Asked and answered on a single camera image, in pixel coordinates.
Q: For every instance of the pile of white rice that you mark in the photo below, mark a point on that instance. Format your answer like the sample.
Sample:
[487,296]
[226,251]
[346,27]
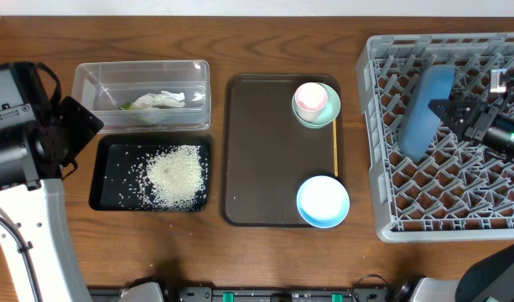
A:
[163,177]

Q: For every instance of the dark brown serving tray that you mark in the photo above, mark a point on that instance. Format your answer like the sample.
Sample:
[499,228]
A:
[268,153]

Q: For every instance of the black plastic tray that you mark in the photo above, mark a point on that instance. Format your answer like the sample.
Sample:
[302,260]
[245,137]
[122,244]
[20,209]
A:
[103,196]

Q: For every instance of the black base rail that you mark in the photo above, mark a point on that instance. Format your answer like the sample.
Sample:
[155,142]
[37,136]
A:
[371,287]

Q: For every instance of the dark blue plate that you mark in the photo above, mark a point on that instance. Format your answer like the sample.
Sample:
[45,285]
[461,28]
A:
[419,124]

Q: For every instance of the light green saucer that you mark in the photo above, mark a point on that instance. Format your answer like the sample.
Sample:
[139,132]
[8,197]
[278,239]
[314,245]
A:
[329,113]

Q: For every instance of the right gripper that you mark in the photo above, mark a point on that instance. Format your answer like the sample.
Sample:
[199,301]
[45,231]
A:
[470,106]

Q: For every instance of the pink cup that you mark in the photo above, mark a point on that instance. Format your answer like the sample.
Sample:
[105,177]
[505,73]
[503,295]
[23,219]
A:
[310,100]

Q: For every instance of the grey dishwasher rack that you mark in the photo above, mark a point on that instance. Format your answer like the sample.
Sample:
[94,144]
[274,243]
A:
[456,191]

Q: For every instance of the clear plastic bin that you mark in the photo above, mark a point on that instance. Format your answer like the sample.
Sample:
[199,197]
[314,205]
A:
[104,87]

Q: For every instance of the white tissue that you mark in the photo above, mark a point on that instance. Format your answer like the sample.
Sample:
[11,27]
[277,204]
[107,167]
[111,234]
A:
[159,101]

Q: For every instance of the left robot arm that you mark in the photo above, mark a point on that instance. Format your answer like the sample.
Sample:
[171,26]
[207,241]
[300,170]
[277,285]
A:
[40,134]

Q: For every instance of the light blue bowl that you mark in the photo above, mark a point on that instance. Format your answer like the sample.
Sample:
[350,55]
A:
[323,202]

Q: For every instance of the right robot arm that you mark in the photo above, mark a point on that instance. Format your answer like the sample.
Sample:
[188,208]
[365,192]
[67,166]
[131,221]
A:
[491,279]

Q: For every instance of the wooden chopstick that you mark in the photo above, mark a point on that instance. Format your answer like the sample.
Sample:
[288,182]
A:
[335,149]

